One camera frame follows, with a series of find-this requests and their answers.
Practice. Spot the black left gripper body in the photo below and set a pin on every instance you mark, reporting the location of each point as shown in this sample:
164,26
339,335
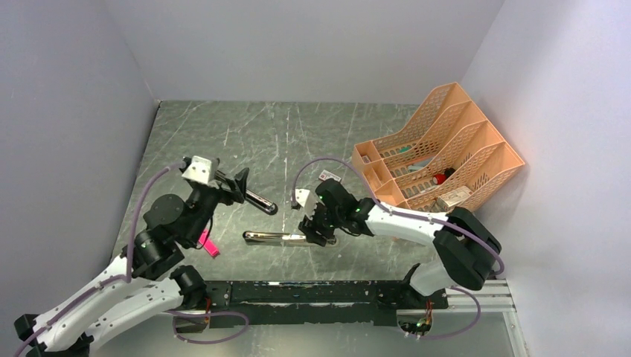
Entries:
206,200

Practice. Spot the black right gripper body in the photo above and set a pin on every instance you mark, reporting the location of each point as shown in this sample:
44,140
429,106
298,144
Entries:
324,222

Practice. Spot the black stapler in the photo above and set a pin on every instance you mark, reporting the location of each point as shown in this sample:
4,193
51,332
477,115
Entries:
255,199

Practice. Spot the beige stapler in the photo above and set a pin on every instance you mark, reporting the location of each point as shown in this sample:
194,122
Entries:
276,239

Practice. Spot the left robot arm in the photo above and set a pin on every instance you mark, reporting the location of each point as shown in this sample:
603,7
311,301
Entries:
147,278

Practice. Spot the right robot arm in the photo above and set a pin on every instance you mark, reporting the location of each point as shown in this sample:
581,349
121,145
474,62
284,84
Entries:
466,252

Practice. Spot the red white staple box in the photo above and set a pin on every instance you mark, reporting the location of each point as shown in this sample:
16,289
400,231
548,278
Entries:
325,175

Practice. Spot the pink plastic clip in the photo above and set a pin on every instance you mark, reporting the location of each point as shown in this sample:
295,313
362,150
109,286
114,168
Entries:
207,245

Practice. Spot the red black item in organizer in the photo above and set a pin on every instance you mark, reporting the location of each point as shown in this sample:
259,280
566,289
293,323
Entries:
440,178

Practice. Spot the beige box in organizer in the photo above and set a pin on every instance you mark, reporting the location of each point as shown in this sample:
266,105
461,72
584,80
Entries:
449,200

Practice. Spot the orange file organizer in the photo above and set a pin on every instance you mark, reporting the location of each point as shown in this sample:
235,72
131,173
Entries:
448,129

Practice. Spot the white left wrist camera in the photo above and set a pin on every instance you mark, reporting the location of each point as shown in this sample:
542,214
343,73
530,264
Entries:
200,170

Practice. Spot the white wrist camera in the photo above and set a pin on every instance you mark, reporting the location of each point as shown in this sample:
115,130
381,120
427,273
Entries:
308,201
200,170

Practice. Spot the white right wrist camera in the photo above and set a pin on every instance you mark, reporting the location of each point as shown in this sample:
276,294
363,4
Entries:
308,201

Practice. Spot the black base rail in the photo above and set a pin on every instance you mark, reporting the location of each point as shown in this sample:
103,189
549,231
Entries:
311,302

